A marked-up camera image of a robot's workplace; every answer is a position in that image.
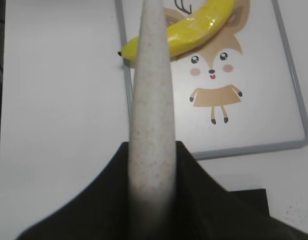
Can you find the yellow plastic banana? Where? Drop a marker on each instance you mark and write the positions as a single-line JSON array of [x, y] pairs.
[[181, 37]]

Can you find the white-handled kitchen knife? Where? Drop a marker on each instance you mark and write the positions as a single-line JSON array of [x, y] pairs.
[[152, 144]]

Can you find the white grey-rimmed cutting board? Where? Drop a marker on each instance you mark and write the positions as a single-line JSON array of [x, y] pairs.
[[238, 93]]

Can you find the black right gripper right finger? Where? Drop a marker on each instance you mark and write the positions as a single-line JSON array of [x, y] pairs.
[[204, 210]]

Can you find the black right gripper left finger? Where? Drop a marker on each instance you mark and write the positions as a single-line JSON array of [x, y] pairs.
[[100, 212]]

